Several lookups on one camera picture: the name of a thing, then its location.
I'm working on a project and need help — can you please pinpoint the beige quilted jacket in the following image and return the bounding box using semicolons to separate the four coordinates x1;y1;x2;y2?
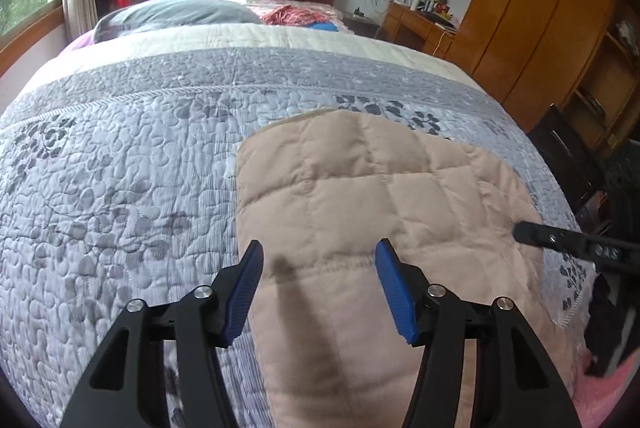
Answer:
234;108;576;428

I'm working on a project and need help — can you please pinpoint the black chair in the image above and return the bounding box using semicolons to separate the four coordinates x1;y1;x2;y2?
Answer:
527;105;604;221

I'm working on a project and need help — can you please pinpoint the pink fluffy sleeve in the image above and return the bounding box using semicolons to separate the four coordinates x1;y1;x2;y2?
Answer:
573;350;639;428

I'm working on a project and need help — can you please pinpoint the wooden wardrobe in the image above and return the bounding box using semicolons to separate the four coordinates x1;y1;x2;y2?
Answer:
446;0;639;157

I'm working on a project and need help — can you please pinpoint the grey quilted bedspread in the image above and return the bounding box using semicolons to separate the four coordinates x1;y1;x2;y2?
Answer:
1;24;593;427

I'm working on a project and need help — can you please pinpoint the wooden desk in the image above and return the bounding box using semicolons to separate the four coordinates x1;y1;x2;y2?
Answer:
382;1;454;58

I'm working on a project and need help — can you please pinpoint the blue cloth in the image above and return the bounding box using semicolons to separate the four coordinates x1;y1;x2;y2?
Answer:
308;22;338;32

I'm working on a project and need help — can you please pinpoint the red patterned cloth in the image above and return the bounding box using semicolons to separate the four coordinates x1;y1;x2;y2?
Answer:
260;4;329;27

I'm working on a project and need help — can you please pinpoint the grey pillow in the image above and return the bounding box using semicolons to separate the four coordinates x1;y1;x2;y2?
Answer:
92;0;262;44

